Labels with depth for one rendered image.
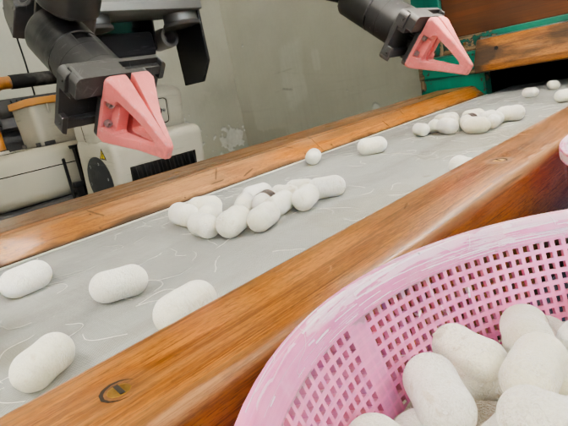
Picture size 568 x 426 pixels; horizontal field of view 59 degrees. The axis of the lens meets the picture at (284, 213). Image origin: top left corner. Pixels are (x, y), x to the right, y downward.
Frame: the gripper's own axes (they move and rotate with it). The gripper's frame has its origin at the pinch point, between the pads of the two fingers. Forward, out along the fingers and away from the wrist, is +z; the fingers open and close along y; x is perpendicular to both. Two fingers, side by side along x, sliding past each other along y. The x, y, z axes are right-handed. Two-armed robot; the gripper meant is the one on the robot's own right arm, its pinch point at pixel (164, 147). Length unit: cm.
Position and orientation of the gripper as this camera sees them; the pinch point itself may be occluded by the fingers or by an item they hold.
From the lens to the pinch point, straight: 46.1
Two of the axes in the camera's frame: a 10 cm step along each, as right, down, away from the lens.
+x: -3.3, 7.0, 6.4
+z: 6.7, 6.5, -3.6
